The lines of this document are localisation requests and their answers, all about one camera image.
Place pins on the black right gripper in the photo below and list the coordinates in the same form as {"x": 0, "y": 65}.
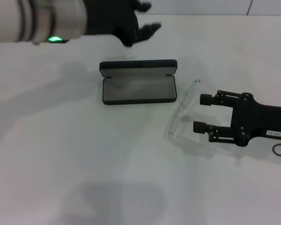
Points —
{"x": 255, "y": 119}

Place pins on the clear plastic glasses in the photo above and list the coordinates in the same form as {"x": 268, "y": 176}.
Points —
{"x": 178, "y": 112}

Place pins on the black glasses case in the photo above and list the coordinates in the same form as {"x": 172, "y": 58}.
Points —
{"x": 138, "y": 91}

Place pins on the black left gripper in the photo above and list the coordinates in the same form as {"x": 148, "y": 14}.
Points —
{"x": 112, "y": 18}

